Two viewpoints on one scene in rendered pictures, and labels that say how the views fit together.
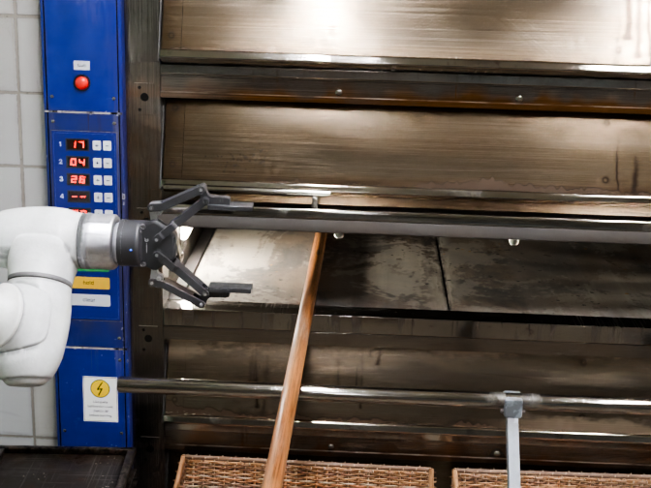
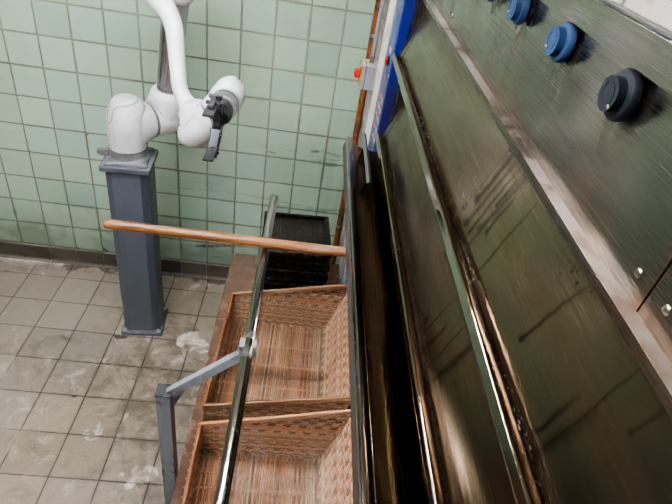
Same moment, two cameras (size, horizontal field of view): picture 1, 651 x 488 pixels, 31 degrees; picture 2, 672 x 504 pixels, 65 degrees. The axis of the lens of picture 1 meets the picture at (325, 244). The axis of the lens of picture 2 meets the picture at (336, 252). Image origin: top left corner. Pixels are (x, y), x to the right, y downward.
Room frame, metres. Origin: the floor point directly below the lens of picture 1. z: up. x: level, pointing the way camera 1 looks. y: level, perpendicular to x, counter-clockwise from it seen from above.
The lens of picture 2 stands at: (2.02, -1.29, 2.18)
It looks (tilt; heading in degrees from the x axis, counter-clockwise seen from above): 36 degrees down; 82
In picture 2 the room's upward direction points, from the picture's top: 10 degrees clockwise
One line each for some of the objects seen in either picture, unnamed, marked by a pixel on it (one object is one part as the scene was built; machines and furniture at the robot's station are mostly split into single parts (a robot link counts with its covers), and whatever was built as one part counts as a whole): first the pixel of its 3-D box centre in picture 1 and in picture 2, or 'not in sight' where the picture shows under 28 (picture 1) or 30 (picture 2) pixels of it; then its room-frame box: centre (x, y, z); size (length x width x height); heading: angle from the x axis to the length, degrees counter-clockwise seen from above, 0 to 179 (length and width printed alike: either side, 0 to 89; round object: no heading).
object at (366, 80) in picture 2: not in sight; (368, 74); (2.34, 0.94, 1.46); 0.10 x 0.07 x 0.10; 88
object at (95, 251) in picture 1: (102, 241); (223, 106); (1.81, 0.36, 1.49); 0.09 x 0.06 x 0.09; 177
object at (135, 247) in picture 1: (147, 243); (218, 115); (1.81, 0.28, 1.49); 0.09 x 0.07 x 0.08; 87
